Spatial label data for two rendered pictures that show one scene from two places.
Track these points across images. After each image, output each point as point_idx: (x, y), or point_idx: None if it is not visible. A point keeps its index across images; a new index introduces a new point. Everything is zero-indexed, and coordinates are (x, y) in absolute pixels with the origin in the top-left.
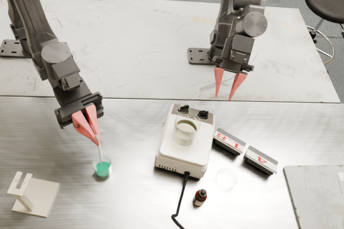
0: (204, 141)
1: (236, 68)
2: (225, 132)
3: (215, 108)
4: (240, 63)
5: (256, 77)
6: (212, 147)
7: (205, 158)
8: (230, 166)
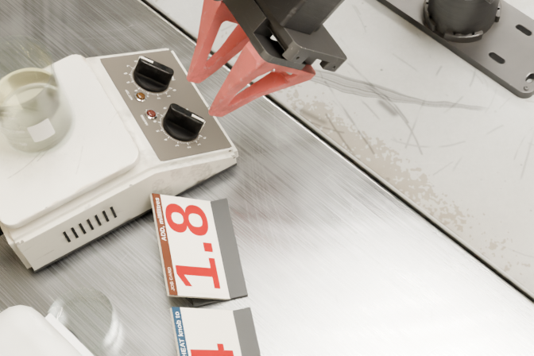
0: (71, 173)
1: (248, 21)
2: (226, 223)
3: (280, 146)
4: (268, 13)
5: (519, 155)
6: (152, 230)
7: (23, 210)
8: (137, 311)
